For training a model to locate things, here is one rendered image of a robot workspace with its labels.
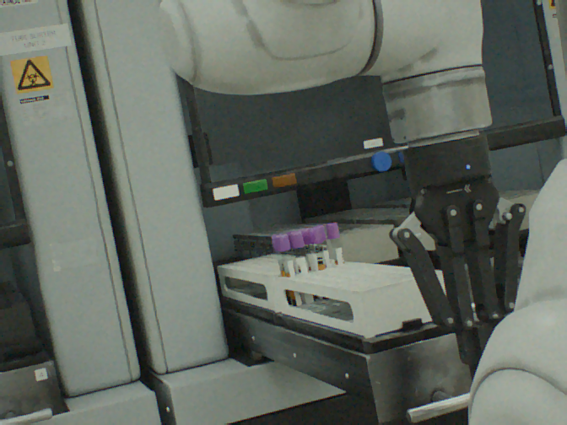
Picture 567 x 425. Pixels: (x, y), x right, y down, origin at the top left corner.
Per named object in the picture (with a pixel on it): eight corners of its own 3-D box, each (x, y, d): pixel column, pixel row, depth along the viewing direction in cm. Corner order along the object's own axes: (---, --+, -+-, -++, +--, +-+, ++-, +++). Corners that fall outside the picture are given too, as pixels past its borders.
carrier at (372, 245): (396, 262, 165) (389, 224, 164) (401, 262, 163) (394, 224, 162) (326, 277, 161) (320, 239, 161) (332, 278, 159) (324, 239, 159)
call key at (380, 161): (372, 173, 160) (369, 153, 160) (390, 169, 161) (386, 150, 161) (375, 173, 159) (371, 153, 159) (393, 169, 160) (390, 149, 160)
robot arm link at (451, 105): (365, 90, 97) (377, 153, 97) (407, 78, 88) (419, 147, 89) (454, 75, 100) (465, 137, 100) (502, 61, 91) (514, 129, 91)
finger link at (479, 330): (484, 325, 94) (477, 326, 94) (498, 401, 94) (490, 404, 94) (468, 321, 97) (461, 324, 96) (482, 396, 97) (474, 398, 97)
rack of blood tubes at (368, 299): (282, 324, 137) (272, 277, 136) (353, 306, 140) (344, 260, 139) (369, 351, 108) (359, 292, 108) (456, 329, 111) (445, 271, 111)
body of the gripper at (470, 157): (466, 134, 99) (483, 231, 100) (383, 150, 97) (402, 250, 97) (505, 127, 92) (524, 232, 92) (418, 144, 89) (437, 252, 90)
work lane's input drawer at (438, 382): (214, 346, 170) (203, 292, 169) (294, 327, 174) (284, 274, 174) (396, 435, 100) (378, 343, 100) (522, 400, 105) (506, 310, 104)
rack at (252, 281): (223, 304, 167) (215, 266, 166) (283, 291, 170) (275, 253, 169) (278, 322, 138) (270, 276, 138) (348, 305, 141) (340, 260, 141)
